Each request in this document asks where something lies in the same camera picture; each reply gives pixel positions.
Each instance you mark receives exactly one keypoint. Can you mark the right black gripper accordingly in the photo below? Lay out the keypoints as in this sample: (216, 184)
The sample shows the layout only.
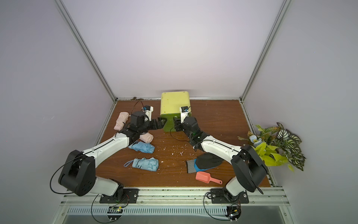
(179, 124)

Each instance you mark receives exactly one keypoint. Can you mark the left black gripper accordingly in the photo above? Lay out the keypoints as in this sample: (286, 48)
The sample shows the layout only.
(159, 125)

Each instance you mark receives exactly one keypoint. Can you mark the yellow-green drawer cabinet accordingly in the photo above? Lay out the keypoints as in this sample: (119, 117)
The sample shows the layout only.
(170, 106)

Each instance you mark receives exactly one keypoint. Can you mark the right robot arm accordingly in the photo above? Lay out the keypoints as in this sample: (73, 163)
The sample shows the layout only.
(249, 168)

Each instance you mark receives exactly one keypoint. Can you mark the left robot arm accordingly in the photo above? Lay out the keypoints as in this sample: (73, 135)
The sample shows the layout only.
(78, 174)

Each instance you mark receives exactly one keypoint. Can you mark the pink umbrella near centre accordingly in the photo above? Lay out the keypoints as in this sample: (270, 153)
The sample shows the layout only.
(146, 137)

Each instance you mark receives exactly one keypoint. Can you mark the pink umbrella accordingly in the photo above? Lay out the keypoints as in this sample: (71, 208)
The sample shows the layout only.
(121, 121)
(146, 137)

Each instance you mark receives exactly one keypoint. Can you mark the light blue umbrella upper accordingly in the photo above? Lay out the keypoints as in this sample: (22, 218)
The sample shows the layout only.
(142, 147)

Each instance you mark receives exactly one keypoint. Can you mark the light blue umbrella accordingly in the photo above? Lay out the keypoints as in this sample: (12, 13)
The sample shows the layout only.
(151, 164)
(142, 147)

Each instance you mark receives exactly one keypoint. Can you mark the pink umbrella far left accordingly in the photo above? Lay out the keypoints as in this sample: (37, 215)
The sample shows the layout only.
(121, 121)

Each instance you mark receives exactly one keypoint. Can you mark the light blue umbrella lower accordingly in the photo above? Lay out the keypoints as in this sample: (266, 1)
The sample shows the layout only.
(151, 164)

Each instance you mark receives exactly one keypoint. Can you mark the black and blue work glove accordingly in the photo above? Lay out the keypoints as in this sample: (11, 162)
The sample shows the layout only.
(203, 162)

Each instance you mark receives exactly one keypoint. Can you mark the pink plastic scoop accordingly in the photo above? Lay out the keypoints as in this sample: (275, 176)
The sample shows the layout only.
(206, 178)

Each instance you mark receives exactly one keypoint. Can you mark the artificial potted plant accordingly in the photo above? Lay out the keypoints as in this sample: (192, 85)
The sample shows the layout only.
(277, 146)

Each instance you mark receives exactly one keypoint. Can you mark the right electronics board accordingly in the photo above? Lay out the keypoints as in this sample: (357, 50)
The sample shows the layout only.
(234, 212)

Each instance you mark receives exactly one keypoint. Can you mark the electronics board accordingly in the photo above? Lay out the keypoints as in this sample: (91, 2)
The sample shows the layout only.
(234, 212)
(114, 213)

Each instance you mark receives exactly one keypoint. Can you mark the left electronics board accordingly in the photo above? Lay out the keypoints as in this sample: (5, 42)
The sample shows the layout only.
(114, 213)

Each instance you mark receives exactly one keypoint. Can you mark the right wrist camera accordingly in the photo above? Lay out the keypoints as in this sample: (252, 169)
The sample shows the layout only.
(184, 112)

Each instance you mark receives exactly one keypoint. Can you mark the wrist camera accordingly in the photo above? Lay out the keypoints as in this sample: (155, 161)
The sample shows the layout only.
(148, 110)
(184, 112)

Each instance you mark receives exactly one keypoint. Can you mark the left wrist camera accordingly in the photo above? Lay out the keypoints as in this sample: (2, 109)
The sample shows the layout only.
(148, 110)

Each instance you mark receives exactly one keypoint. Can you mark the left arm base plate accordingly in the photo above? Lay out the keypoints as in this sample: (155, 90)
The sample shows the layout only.
(126, 195)

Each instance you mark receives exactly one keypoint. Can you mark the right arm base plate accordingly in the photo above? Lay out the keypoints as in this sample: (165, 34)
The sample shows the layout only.
(221, 196)

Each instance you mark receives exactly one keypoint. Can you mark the aluminium front rail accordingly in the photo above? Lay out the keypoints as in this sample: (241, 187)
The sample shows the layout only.
(177, 201)

